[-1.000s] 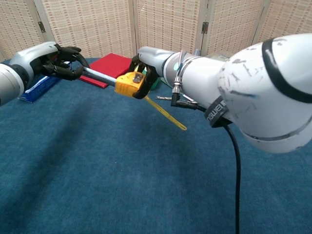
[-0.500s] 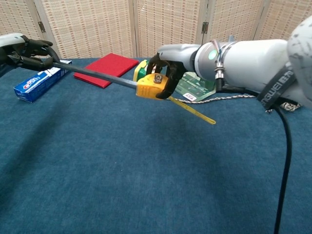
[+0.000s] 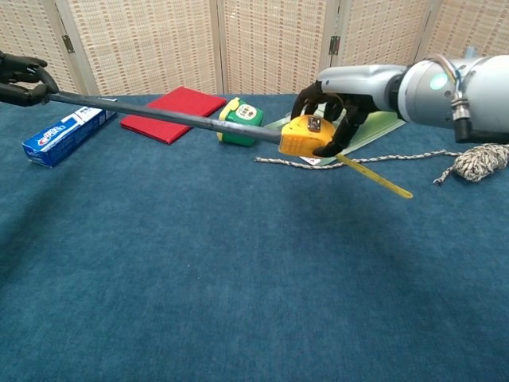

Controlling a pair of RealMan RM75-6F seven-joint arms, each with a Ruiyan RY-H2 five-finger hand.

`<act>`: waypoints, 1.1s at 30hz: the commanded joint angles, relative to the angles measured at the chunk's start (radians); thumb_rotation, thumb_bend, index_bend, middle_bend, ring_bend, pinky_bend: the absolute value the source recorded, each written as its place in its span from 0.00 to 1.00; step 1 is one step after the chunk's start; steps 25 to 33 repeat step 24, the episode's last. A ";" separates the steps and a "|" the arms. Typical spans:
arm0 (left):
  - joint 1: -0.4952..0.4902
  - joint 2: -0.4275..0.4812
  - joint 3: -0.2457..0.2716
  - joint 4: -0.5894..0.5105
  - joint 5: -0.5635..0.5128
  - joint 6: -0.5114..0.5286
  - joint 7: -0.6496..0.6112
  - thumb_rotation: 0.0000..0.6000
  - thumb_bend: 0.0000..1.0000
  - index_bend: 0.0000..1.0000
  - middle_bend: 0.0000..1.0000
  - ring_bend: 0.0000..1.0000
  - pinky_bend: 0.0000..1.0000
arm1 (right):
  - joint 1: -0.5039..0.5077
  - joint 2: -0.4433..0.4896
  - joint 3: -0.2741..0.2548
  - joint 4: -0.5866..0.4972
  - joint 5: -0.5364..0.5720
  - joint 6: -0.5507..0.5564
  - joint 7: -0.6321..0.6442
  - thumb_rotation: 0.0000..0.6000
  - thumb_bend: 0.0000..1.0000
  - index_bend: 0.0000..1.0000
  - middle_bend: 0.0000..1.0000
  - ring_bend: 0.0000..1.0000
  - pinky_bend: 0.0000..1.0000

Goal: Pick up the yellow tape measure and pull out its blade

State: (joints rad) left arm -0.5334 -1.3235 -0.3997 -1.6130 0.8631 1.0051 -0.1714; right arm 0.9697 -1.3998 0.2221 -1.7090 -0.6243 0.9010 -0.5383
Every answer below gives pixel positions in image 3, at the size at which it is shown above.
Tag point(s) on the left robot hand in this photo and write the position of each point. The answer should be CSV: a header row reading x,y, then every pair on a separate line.
x,y
24,95

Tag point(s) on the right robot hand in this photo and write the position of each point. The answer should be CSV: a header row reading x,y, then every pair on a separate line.
x,y
358,83

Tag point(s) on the small yellow orange object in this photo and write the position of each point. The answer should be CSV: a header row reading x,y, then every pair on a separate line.
x,y
302,139

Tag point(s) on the green clear blister pack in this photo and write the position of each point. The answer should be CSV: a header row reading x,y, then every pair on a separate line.
x,y
378,124

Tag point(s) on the brass screen hinge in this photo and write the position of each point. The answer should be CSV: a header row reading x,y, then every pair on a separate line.
x,y
334,45
68,44

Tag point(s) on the blue toothpaste box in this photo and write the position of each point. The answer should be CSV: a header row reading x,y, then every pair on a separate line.
x,y
59,137

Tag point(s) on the green box with yellow lid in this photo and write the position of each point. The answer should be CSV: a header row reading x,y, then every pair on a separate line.
x,y
242,113

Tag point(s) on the woven bamboo folding screen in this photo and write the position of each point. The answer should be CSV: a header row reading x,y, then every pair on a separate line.
x,y
147,40

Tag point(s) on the red flat notebook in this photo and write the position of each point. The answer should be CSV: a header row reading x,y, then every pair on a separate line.
x,y
181,101

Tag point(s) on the blue table cloth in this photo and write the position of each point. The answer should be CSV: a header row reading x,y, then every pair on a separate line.
x,y
199,258

